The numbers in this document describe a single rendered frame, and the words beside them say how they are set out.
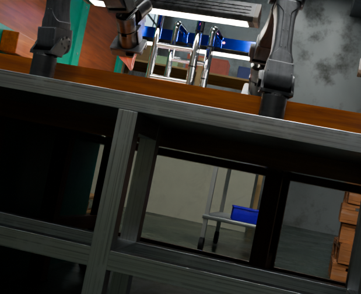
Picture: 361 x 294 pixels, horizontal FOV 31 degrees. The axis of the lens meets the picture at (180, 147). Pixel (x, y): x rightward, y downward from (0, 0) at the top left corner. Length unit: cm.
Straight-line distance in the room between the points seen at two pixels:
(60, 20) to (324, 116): 74
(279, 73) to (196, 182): 597
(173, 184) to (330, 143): 623
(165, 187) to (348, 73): 507
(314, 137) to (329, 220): 1004
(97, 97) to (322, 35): 1039
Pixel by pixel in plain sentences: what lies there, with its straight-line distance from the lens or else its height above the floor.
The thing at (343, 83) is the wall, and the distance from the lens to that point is 1158.
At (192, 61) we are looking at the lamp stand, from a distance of 232.
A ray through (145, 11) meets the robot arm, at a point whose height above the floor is 97.
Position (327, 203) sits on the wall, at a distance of 1140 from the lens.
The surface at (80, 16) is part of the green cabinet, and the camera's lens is 273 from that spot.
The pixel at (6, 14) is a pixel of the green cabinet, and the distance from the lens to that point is 222.
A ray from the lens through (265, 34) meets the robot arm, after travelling 189.
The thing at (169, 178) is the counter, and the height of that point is 44.
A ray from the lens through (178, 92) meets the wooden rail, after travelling 181.
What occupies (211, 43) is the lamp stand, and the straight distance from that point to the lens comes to 257.
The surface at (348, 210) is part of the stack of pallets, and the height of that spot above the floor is 49.
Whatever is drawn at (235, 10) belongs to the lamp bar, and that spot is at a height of 107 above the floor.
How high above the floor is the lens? 52
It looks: 2 degrees up
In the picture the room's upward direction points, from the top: 11 degrees clockwise
